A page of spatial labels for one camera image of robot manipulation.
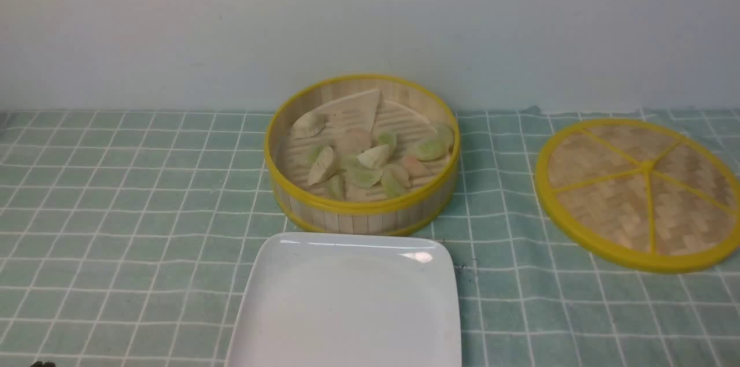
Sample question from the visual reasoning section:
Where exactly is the white square plate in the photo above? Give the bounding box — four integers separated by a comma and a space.
224, 232, 463, 366

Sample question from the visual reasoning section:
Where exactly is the yellow bamboo steamer basket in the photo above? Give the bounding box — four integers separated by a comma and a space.
264, 74, 461, 235

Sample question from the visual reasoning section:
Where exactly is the white dumpling centre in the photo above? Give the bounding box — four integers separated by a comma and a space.
357, 144, 391, 169

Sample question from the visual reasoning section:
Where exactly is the white dumpling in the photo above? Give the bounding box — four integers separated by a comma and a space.
291, 110, 326, 139
357, 144, 391, 169
308, 145, 338, 186

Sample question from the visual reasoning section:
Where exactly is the white steamer liner paper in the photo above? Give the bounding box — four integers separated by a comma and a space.
275, 86, 449, 202

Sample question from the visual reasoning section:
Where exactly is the green dumpling small centre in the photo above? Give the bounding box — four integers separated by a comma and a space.
377, 132, 397, 155

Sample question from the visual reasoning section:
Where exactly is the green dumpling front left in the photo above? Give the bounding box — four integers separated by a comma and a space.
325, 174, 346, 201

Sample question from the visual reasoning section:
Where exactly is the white dumpling upper left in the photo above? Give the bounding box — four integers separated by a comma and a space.
291, 110, 326, 139

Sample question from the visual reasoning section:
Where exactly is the green checkered tablecloth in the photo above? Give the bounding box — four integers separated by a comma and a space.
1, 107, 739, 366

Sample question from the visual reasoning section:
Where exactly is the yellow bamboo steamer lid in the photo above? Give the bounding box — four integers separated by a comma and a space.
534, 118, 739, 273

